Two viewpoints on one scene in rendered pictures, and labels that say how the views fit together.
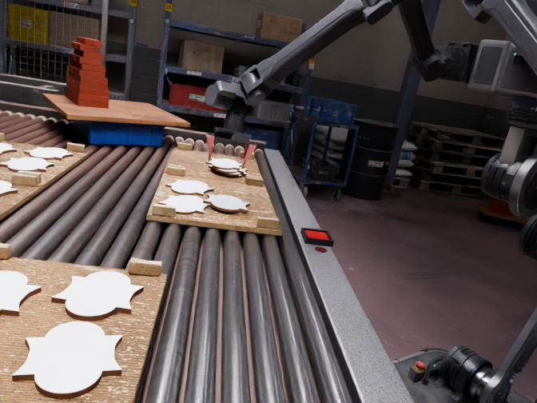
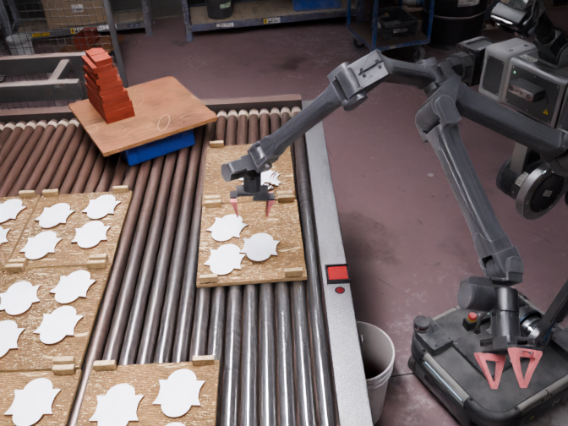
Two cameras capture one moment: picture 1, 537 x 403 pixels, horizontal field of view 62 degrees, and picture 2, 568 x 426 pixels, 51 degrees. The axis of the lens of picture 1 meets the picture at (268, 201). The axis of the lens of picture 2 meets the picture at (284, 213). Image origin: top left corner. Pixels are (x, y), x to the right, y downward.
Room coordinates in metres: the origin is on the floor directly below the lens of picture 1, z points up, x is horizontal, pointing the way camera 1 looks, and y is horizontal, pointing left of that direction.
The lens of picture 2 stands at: (-0.23, -0.18, 2.24)
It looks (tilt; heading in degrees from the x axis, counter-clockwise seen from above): 38 degrees down; 8
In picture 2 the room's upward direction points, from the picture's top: 3 degrees counter-clockwise
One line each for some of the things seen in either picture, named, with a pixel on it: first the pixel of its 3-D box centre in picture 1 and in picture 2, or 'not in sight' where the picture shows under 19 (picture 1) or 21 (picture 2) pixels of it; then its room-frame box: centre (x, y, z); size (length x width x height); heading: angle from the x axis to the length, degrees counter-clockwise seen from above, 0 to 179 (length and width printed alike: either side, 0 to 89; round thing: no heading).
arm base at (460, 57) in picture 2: (450, 60); (457, 67); (1.53, -0.49, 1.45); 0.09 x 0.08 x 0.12; 36
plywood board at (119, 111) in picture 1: (114, 109); (140, 111); (1.98, 0.74, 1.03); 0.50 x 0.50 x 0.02; 38
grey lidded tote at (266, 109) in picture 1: (270, 109); not in sight; (5.98, 0.19, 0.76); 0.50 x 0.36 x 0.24; 112
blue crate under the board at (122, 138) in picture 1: (117, 126); (148, 130); (1.92, 0.71, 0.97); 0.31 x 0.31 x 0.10; 38
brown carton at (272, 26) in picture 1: (278, 29); not in sight; (5.97, 0.26, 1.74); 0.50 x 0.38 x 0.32; 106
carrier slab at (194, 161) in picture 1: (214, 166); (248, 172); (1.69, 0.23, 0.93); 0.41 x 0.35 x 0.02; 9
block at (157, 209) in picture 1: (164, 210); (209, 278); (1.06, 0.26, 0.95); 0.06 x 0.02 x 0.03; 100
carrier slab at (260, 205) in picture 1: (215, 200); (250, 240); (1.28, 0.16, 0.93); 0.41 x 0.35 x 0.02; 10
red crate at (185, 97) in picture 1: (196, 96); not in sight; (5.74, 1.14, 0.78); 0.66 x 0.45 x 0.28; 106
